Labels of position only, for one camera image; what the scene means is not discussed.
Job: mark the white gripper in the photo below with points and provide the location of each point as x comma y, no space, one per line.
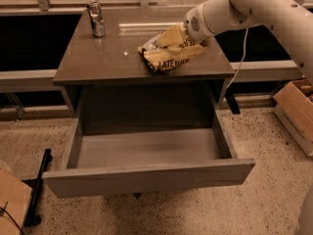
197,27

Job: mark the cardboard box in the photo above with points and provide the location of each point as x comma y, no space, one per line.
14,198
295,110

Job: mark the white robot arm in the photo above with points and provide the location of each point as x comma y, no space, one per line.
289,22

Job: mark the black metal stand bar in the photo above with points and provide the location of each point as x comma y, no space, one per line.
31,217

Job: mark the brown chip bag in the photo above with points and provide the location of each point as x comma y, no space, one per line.
169,58

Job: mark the open grey top drawer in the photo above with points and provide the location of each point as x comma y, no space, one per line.
146,139

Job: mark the grey cabinet with glossy top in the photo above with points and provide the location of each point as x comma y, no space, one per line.
114,59

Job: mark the cardboard box at right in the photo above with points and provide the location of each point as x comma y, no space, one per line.
295,110

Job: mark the cardboard box at left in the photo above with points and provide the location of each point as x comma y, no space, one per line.
14,198

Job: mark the silver drink can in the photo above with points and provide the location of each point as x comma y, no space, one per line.
94,10

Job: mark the grey window ledge rail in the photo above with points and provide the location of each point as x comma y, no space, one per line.
42,80

